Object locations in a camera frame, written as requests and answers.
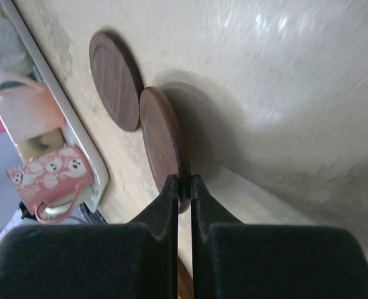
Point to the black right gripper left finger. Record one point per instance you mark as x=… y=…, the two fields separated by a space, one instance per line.
x=133 y=260

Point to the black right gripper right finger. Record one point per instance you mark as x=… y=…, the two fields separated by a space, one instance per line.
x=231 y=259

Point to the dark walnut coaster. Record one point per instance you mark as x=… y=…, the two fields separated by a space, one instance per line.
x=116 y=77
x=165 y=143

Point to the red ceramic cup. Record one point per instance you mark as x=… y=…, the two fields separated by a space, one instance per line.
x=51 y=186

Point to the tan ceramic cup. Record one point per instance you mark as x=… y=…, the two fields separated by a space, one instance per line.
x=38 y=146

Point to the pink ceramic cup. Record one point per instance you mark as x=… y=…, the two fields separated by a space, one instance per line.
x=27 y=107

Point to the white ceramic cup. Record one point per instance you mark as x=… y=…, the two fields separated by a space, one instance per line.
x=14 y=57

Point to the floral serving tray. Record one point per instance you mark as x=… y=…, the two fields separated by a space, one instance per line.
x=74 y=131

